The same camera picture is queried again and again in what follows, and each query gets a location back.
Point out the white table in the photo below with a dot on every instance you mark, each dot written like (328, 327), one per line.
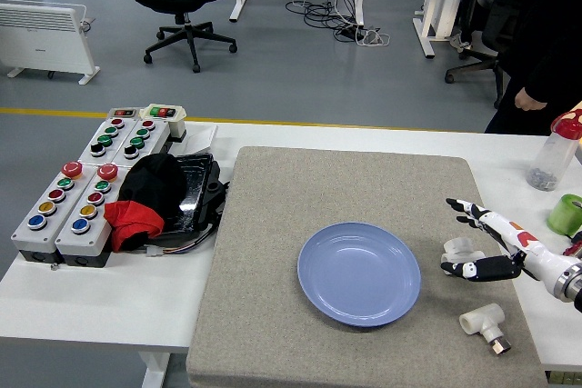
(136, 306)

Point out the black mesh office chair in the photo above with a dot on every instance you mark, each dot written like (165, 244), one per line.
(473, 63)

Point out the five-button control box red mushroom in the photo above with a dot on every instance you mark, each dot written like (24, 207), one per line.
(68, 242)
(25, 235)

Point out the white plastic tee pipe fitting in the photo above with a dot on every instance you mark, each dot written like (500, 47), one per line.
(459, 246)

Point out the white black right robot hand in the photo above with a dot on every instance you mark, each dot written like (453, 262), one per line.
(527, 242)

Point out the glossy black case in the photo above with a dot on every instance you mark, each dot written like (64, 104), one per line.
(195, 192)

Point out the cream green red switch box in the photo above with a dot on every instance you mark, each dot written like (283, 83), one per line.
(175, 126)

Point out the green tape roll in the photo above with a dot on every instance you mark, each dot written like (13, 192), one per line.
(561, 217)

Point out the white panel heater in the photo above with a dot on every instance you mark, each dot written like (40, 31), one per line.
(41, 38)

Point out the person's right hand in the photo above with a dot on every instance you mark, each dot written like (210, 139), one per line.
(529, 99)

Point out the white paper sheet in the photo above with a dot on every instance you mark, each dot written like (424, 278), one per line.
(200, 138)

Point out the black cloth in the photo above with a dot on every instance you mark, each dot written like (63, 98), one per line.
(154, 183)

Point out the blue round plate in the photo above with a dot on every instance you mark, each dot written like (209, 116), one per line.
(359, 274)

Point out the four-button control box black knob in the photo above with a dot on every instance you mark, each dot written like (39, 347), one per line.
(109, 131)
(141, 133)

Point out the grey-brown mat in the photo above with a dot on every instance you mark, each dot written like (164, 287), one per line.
(273, 224)

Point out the clear bottle red cap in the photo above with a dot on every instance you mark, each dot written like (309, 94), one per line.
(552, 156)

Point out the small red object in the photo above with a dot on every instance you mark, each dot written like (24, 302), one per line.
(574, 250)

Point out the red cloth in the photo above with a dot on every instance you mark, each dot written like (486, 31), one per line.
(132, 220)

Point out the black power strip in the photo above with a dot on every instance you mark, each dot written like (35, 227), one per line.
(350, 33)

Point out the white desk frame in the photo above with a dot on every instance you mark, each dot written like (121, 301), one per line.
(436, 6)

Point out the small black red switch box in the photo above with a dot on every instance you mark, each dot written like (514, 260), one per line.
(123, 112)

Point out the white tee fitting metal thread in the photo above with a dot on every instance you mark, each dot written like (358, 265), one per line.
(479, 317)

